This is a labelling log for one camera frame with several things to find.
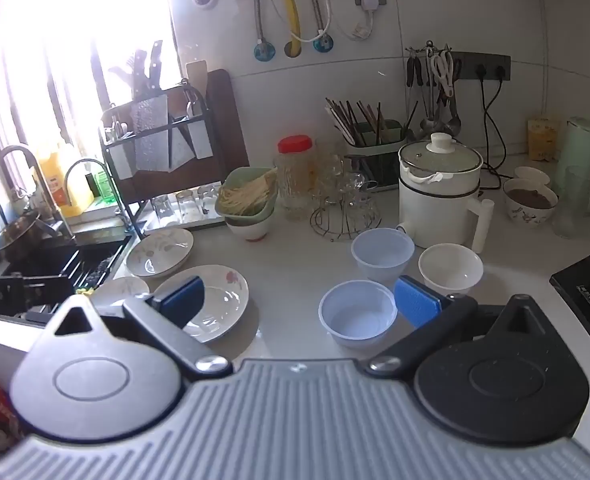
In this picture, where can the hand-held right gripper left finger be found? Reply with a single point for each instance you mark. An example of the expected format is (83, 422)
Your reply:
(182, 300)

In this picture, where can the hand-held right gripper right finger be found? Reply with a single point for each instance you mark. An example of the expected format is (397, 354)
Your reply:
(415, 301)

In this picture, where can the white plate with red flower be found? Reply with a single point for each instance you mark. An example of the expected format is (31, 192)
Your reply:
(222, 300)

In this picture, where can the white ceramic bowl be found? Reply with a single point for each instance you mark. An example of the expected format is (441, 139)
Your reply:
(450, 267)

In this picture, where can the large leaf pattern plate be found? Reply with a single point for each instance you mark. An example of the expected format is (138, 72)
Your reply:
(160, 252)

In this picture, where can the clear plastic bowl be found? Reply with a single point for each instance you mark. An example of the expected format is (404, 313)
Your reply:
(381, 255)
(357, 317)

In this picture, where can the small leaf pattern plate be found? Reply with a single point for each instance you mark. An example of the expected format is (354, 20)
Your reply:
(120, 292)

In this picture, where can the metal pot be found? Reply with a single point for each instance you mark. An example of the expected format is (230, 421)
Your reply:
(17, 237)

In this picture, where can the black kitchen sink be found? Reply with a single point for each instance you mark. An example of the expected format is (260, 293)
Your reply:
(60, 260)

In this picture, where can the upturned drinking glass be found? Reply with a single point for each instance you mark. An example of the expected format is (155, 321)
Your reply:
(161, 208)
(208, 197)
(187, 204)

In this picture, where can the white bowl under strainer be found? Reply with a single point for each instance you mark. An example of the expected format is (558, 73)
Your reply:
(249, 229)

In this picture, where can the white electric cooking pot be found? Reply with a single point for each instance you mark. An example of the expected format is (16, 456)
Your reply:
(435, 205)

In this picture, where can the green strainer basket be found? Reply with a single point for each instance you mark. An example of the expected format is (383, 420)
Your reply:
(230, 185)

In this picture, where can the pale dried food strips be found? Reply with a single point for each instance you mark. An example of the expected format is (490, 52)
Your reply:
(250, 195)

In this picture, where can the yellow detergent bottle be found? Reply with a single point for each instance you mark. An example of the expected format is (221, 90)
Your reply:
(62, 180)

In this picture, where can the set of clear glass cups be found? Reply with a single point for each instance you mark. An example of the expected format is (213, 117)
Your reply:
(342, 180)

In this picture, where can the green bottle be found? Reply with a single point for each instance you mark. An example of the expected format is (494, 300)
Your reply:
(100, 185)

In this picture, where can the tall metal faucet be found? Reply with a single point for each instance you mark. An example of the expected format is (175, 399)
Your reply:
(12, 152)

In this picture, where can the glass pot lid white knob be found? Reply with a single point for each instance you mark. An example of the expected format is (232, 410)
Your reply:
(440, 152)

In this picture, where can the green chopstick holder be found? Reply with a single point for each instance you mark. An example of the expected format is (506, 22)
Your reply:
(377, 155)

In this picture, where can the patterned bowl with brown contents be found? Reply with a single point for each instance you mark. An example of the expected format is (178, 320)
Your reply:
(530, 202)

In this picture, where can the black dish rack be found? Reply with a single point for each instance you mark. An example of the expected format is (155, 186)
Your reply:
(120, 160)

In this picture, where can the small metal faucet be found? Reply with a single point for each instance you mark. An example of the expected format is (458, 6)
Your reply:
(82, 164)

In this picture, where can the clear jar with red lid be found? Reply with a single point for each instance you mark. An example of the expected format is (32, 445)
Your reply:
(295, 175)

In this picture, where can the patterned ceramic bowl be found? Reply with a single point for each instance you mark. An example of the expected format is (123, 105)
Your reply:
(531, 174)

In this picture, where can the black cooktop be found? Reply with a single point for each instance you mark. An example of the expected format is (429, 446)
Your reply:
(587, 285)

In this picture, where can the brown wooden cutting board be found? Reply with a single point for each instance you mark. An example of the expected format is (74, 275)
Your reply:
(227, 130)

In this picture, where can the tall clear glass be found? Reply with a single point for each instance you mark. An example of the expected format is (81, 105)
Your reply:
(572, 205)

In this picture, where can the bunch of chopsticks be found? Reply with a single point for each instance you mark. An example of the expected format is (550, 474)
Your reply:
(352, 115)

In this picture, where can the hanging kitchen utensil rack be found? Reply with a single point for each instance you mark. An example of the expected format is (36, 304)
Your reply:
(427, 85)

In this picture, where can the pale green kettle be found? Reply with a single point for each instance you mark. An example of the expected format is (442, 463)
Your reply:
(587, 155)

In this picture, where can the wooden spatula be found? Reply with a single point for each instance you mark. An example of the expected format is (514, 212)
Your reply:
(196, 74)

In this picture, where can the set of kitchen knives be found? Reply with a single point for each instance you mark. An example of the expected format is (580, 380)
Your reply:
(145, 72)

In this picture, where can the yellow pipe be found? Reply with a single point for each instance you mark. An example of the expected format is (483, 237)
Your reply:
(291, 5)

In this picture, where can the black wall power strip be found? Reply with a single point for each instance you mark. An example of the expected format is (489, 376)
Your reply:
(495, 67)

